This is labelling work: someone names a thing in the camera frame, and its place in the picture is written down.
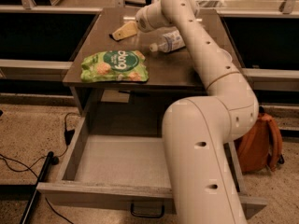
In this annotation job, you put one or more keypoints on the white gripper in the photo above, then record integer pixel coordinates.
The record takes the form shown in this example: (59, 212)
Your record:
(144, 22)

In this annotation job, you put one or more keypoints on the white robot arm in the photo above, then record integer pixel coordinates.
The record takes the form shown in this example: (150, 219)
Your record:
(196, 129)

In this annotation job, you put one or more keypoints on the open grey top drawer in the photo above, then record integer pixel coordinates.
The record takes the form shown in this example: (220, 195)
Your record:
(117, 158)

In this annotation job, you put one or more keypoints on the green snack bag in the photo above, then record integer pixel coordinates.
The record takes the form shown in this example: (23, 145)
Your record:
(114, 65)

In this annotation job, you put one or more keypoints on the clear plastic water bottle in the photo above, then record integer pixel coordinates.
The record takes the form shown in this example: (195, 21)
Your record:
(169, 42)

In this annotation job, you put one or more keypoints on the white bowl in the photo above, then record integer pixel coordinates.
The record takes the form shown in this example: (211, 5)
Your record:
(228, 55)

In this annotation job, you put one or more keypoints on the orange backpack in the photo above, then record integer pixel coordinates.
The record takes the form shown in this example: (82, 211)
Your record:
(261, 146)

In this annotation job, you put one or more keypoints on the black drawer handle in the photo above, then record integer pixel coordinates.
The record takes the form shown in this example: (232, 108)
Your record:
(147, 210)

